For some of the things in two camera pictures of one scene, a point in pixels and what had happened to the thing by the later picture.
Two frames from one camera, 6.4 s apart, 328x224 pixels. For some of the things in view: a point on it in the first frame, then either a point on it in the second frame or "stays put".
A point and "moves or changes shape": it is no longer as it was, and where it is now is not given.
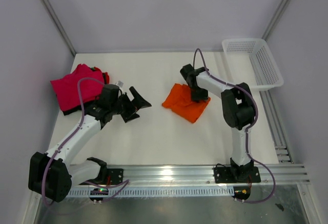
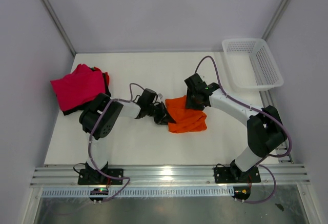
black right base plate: (226, 175) stays put
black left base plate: (112, 177) stays put
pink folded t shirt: (66, 88) stays put
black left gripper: (137, 102) -> (160, 119)
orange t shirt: (180, 100) moves or changes shape
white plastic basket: (251, 61) stays put
